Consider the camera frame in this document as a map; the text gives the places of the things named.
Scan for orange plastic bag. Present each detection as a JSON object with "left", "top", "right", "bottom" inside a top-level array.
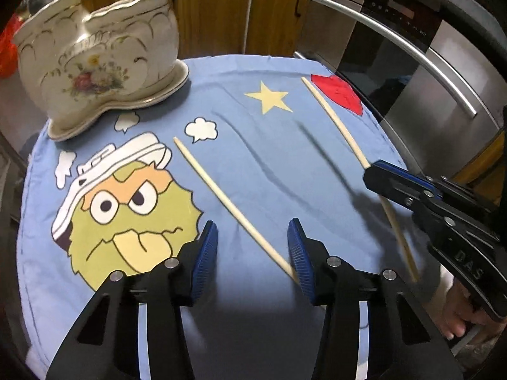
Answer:
[{"left": 0, "top": 14, "right": 20, "bottom": 78}]

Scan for stainless steel oven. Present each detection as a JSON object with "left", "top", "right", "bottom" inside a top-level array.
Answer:
[{"left": 293, "top": 0, "right": 507, "bottom": 191}]

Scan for white ceramic utensil holder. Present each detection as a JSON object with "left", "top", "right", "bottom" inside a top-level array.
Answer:
[{"left": 12, "top": 0, "right": 190, "bottom": 143}]

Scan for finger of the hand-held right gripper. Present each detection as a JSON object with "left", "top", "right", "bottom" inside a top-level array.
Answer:
[
  {"left": 376, "top": 160, "right": 440, "bottom": 196},
  {"left": 364, "top": 164, "right": 426, "bottom": 211}
]

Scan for blue cartoon printed cloth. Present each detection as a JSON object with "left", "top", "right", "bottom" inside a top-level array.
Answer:
[{"left": 16, "top": 53, "right": 448, "bottom": 380}]

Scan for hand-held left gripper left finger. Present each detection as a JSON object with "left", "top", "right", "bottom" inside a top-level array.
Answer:
[{"left": 45, "top": 219, "right": 219, "bottom": 380}]

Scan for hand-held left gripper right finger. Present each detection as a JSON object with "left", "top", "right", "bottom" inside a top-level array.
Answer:
[{"left": 287, "top": 218, "right": 464, "bottom": 380}]

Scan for wooden cabinet doors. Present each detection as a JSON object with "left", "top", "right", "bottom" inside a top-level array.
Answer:
[{"left": 51, "top": 0, "right": 321, "bottom": 62}]

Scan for person's right hand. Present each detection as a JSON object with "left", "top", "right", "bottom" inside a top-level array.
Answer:
[{"left": 438, "top": 279, "right": 500, "bottom": 341}]

